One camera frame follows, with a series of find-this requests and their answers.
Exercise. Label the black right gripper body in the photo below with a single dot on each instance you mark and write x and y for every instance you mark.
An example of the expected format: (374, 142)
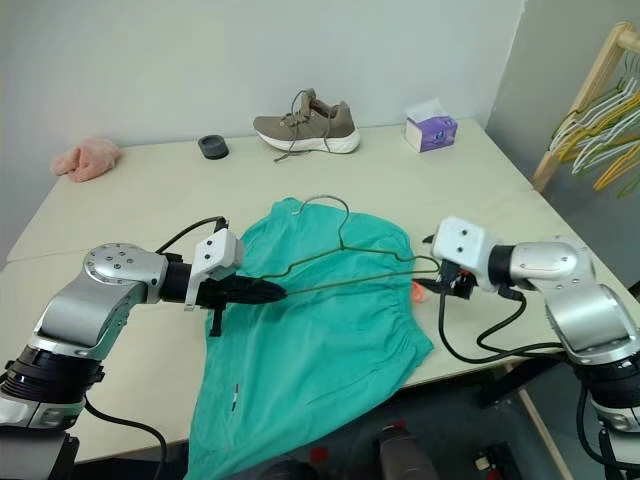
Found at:
(456, 281)

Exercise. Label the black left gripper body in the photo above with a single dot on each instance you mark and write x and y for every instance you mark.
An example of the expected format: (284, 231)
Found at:
(215, 292)

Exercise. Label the teal green shorts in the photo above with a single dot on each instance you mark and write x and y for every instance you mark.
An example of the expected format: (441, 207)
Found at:
(305, 350)

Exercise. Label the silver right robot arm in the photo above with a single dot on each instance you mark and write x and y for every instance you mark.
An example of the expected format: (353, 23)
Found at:
(575, 295)

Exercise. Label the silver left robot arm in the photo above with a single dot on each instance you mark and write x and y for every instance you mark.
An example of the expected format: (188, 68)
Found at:
(95, 295)

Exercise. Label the purple white tissue box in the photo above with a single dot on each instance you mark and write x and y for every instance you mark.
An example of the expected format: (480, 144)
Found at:
(432, 132)

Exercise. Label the black table support bar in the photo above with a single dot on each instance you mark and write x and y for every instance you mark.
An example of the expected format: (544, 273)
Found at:
(520, 382)

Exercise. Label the taupe sneaker with white sole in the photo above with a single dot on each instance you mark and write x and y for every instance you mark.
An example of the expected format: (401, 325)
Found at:
(315, 127)

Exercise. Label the dark rounded shape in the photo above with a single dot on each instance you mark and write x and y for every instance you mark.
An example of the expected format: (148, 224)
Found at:
(405, 452)

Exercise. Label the small red object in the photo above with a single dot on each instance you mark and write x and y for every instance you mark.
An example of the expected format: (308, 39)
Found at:
(318, 455)

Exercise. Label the wooden table leg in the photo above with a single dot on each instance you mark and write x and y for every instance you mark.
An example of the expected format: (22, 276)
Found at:
(542, 430)

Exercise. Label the pink fluffy cloth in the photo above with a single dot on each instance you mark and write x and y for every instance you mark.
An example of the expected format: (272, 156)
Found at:
(87, 159)

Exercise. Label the light wooden clothes rack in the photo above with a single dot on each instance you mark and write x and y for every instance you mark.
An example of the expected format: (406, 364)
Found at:
(582, 95)

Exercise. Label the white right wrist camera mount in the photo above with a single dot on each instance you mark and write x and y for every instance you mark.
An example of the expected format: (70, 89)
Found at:
(462, 245)

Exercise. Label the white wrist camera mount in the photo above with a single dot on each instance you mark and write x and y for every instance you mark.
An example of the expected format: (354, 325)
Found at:
(220, 252)
(462, 245)

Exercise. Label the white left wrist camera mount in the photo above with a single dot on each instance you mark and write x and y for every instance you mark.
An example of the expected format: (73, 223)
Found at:
(220, 252)

